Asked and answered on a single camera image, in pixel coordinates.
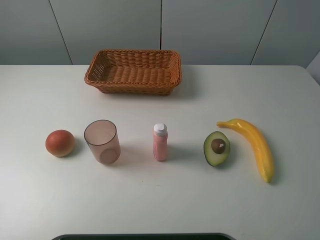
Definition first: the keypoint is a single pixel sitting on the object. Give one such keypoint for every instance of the brown wicker basket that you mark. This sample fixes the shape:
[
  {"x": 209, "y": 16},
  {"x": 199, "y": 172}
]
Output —
[{"x": 135, "y": 71}]

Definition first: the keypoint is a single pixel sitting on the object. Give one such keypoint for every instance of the red orange apple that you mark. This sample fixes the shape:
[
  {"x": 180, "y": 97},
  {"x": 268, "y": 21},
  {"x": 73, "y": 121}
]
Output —
[{"x": 60, "y": 143}]

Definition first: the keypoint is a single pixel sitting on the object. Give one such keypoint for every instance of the translucent brown plastic cup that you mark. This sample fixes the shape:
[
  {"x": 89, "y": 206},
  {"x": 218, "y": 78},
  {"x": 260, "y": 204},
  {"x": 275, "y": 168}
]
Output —
[{"x": 102, "y": 138}]

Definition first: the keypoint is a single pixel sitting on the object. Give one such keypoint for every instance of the yellow banana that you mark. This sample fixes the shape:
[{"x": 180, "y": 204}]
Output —
[{"x": 262, "y": 152}]

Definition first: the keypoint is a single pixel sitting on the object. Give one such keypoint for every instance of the halved avocado with pit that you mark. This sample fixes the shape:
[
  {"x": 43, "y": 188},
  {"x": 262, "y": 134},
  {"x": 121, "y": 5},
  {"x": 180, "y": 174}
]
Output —
[{"x": 216, "y": 148}]

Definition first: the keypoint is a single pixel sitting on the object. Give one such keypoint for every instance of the pink bottle white cap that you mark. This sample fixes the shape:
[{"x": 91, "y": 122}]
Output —
[{"x": 160, "y": 136}]

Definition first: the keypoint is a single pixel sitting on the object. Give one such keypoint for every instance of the black tray edge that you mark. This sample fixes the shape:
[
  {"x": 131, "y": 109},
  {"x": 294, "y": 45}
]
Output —
[{"x": 146, "y": 236}]

